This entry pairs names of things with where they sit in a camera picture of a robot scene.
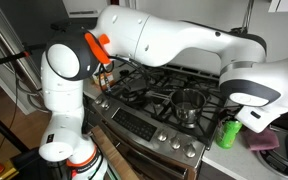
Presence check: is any black clamp bar orange tip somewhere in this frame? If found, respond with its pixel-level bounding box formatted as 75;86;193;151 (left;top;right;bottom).
0;49;32;70

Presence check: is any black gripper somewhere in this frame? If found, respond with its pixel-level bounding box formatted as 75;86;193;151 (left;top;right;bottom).
220;110;241;125

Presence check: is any green plastic bottle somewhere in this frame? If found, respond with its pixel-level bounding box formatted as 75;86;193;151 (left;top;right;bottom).
216;119;243;150

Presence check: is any stainless steel gas stove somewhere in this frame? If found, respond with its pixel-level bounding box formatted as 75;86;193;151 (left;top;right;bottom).
91;63;233;180

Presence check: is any wooden board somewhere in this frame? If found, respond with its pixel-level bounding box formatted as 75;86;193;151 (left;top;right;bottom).
90;125;140;180

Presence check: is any hanging steel ladle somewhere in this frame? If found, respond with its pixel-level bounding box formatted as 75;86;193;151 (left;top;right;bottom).
232;0;256;35

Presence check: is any black stand pole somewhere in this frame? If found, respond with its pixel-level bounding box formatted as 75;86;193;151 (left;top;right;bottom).
0;103;30;154

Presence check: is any steel pan with lid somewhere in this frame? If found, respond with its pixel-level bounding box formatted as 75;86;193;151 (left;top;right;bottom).
255;128;288;180

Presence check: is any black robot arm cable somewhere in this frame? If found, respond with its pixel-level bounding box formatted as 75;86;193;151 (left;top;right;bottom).
97;54;152;95

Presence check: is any stainless steel pot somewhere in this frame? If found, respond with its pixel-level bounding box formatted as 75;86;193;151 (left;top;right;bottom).
169;88;208;125

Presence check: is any pink cloth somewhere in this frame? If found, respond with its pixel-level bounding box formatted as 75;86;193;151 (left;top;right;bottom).
243;128;281;152

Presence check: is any black cast iron stove grate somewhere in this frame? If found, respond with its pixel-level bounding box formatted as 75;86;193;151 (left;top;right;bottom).
103;64;232;148

